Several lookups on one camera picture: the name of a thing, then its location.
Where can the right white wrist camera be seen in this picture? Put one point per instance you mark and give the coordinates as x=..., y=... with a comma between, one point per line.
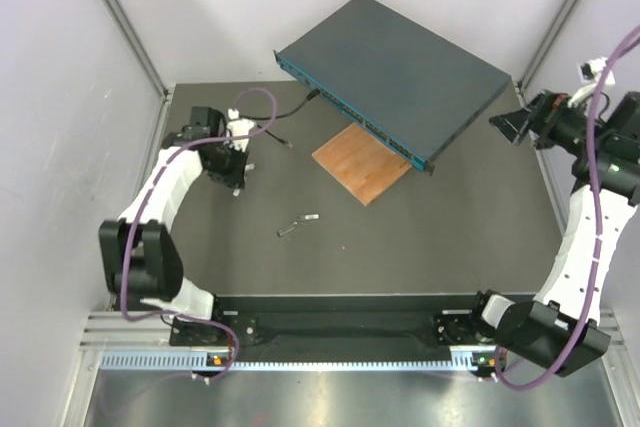
x=590, y=73

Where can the blue network switch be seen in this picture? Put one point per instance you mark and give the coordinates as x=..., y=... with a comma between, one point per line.
x=412, y=89

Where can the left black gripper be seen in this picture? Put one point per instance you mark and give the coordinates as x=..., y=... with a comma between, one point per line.
x=235, y=178

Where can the wooden board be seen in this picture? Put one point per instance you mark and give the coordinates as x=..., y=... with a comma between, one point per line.
x=362, y=164

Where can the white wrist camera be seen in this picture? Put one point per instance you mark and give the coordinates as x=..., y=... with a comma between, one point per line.
x=238, y=126
x=590, y=73

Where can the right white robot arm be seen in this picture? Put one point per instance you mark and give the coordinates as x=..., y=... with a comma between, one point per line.
x=558, y=329

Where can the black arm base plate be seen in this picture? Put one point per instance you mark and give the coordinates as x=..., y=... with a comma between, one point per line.
x=335, y=328

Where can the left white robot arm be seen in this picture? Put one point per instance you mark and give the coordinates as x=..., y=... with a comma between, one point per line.
x=140, y=258

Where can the slotted cable duct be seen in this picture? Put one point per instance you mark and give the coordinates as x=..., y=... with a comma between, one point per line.
x=201, y=361

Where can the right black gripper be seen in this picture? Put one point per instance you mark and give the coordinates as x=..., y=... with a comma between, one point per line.
x=540, y=116

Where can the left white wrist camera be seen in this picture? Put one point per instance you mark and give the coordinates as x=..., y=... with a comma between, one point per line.
x=238, y=126

